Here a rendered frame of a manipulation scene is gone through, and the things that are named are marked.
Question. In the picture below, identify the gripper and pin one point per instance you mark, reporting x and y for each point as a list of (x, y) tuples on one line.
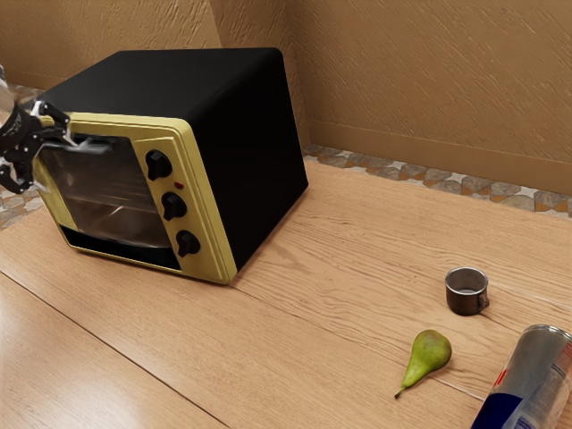
[(18, 136)]

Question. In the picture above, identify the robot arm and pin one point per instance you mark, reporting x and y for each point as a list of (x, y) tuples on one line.
[(4, 98)]

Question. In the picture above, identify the black and yellow toaster oven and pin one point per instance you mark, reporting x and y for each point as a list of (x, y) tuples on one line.
[(214, 147)]

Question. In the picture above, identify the green pear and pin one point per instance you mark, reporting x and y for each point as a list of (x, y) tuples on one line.
[(428, 355)]

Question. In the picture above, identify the small grey metal cup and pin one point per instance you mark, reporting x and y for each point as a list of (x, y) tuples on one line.
[(465, 292)]

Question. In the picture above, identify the silver and blue drink can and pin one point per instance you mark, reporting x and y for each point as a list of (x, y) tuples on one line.
[(529, 384)]

